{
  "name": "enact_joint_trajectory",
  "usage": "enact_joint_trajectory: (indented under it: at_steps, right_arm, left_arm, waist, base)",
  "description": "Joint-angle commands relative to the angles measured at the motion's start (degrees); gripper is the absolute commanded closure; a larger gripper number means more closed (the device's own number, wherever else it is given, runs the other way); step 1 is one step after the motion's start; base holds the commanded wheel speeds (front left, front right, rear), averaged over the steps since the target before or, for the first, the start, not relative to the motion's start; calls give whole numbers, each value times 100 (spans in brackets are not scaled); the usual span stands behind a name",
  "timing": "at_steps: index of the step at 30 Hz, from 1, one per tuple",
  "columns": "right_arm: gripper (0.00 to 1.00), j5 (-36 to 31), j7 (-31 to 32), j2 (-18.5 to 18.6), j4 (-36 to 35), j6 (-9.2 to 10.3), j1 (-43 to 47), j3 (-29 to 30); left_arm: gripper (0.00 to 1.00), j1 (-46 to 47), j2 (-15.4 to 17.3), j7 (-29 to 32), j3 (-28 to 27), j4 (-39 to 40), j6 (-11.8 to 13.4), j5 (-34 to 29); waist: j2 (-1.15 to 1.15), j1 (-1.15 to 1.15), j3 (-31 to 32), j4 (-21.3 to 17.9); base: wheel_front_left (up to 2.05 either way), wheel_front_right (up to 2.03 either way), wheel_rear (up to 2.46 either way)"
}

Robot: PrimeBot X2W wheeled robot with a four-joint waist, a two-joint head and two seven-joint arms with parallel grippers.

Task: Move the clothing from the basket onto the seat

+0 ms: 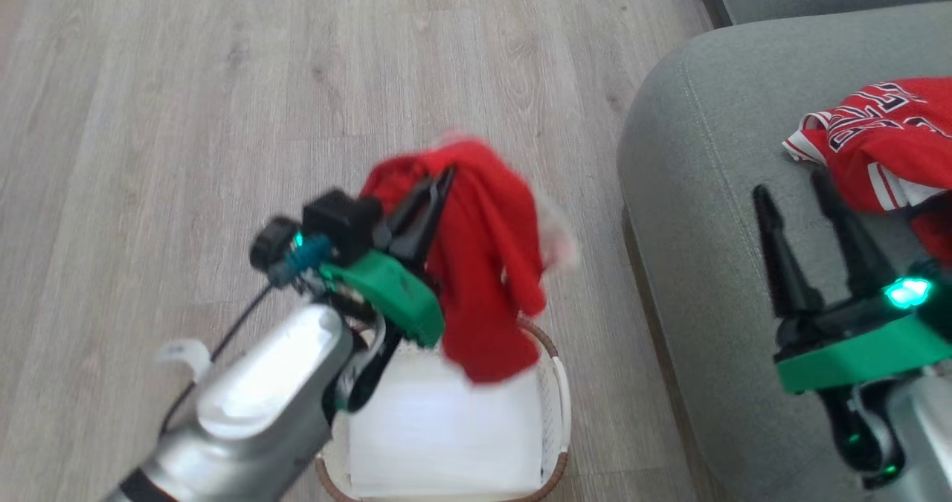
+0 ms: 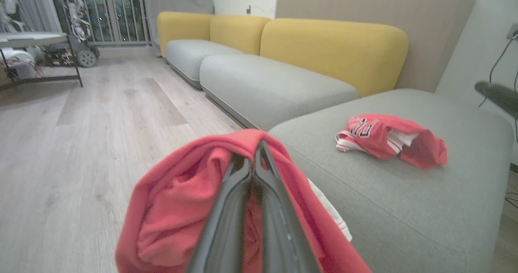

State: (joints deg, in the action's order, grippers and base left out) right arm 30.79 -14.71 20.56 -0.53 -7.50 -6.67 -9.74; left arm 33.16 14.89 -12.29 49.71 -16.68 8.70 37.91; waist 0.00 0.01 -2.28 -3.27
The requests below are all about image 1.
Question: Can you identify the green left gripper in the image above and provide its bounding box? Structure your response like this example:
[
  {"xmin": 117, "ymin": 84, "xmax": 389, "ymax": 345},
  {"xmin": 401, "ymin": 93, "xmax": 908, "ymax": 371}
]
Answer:
[{"xmin": 320, "ymin": 165, "xmax": 457, "ymax": 348}]

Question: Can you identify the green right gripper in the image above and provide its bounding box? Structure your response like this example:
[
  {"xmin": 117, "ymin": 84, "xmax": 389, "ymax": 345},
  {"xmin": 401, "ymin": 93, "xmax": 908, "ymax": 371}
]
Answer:
[{"xmin": 752, "ymin": 167, "xmax": 952, "ymax": 396}]

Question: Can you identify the plain red garment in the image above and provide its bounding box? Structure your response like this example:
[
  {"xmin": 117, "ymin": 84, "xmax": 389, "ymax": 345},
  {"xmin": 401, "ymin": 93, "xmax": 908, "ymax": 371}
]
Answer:
[{"xmin": 360, "ymin": 136, "xmax": 581, "ymax": 385}]

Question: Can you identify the red jersey with lettering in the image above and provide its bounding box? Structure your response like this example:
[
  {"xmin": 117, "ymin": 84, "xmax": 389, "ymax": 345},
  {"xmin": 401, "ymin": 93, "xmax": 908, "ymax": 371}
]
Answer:
[{"xmin": 782, "ymin": 77, "xmax": 952, "ymax": 265}]

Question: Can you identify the grey sofa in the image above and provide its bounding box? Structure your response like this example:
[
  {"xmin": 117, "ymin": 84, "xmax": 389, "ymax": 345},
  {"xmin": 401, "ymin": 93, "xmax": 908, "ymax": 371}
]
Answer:
[{"xmin": 617, "ymin": 0, "xmax": 952, "ymax": 502}]

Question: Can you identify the white laundry basket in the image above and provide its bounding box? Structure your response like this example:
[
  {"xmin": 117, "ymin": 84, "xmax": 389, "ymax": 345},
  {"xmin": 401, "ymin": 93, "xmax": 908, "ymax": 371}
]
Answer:
[{"xmin": 315, "ymin": 316, "xmax": 573, "ymax": 502}]

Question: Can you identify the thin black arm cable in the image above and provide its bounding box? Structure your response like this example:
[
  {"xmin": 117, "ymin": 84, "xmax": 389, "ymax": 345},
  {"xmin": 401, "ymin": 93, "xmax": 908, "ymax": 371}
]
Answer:
[{"xmin": 159, "ymin": 282, "xmax": 276, "ymax": 437}]

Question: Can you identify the white cable tag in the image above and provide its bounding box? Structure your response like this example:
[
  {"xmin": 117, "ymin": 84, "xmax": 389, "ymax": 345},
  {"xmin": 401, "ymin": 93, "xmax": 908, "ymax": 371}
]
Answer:
[{"xmin": 155, "ymin": 338, "xmax": 213, "ymax": 384}]

